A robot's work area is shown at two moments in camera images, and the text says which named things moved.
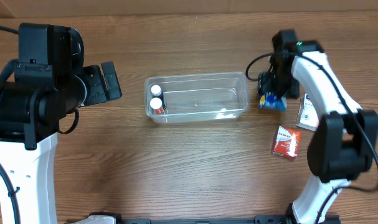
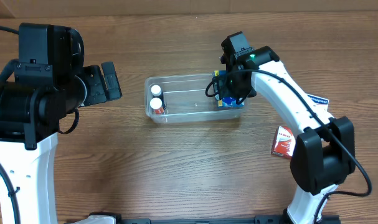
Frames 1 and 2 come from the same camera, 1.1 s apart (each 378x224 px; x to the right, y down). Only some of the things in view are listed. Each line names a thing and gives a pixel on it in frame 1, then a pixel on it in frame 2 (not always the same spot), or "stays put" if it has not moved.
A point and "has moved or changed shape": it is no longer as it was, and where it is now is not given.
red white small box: x=286 y=142 stays put
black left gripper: x=93 y=84 stays put
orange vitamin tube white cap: x=156 y=103 stays put
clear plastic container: x=199 y=97 stays put
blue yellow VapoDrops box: x=269 y=101 has moved or changed shape
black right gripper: x=278 y=86 → x=227 y=93
